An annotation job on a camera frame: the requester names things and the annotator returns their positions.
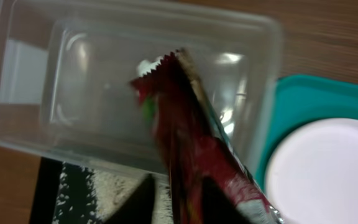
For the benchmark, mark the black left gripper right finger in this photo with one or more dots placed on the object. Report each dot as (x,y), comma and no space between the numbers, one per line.
(216,207)

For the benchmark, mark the black tray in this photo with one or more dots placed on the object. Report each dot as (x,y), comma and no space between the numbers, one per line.
(45,193)

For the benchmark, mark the pile of rice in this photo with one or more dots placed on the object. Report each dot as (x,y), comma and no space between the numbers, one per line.
(111,191)

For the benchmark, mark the white napkin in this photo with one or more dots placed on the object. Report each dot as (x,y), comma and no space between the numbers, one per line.
(147,66)

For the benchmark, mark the red snack wrapper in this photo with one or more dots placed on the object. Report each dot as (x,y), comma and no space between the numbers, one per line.
(192,143)

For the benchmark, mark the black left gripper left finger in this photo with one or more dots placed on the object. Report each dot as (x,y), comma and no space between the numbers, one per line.
(139,207)

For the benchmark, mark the clear plastic bin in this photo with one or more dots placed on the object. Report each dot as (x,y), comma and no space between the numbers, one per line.
(65,69)

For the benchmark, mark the pink plate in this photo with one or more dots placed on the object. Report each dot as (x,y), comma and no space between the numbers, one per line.
(312,175)

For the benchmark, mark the teal plastic tray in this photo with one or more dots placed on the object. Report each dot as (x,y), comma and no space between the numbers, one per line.
(301,99)

